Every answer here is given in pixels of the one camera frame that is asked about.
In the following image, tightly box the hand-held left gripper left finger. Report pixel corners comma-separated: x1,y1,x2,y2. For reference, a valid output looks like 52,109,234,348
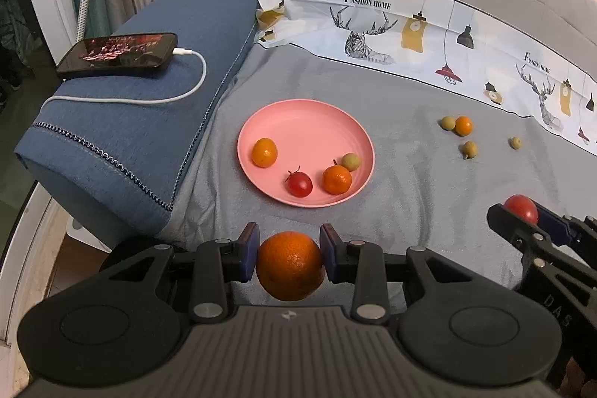
96,222,260,324

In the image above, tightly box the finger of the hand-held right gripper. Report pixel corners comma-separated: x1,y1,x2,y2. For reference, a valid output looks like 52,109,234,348
487,204,597,287
535,201,597,250

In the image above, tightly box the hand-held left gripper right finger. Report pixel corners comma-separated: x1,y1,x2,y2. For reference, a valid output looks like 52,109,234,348
319,223,473,324

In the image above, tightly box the red cherry tomato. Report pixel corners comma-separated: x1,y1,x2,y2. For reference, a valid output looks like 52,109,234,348
285,166,313,197
503,194,539,225

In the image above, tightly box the orange mandarin with stem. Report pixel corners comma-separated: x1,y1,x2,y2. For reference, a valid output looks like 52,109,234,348
322,159,353,195

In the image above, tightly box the pink plate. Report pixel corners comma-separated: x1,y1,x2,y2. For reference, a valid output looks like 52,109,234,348
237,98,376,209

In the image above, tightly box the person's right hand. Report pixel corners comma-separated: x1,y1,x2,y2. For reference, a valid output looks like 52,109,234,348
565,357,589,398

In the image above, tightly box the grey bed sheet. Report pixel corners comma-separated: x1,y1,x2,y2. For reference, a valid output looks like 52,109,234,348
159,39,597,333

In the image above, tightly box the blue cushion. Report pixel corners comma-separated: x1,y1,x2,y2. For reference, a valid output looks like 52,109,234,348
13,0,262,250

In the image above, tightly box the white plastic object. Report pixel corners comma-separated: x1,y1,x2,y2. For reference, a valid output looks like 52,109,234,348
65,218,113,251

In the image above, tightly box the black smartphone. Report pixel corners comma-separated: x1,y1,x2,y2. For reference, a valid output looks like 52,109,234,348
56,32,179,77

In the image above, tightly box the white charging cable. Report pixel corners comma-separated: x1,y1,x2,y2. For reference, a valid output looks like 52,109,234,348
32,47,207,128

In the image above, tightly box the white bed frame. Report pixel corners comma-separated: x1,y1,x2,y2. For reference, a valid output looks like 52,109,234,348
0,180,72,350

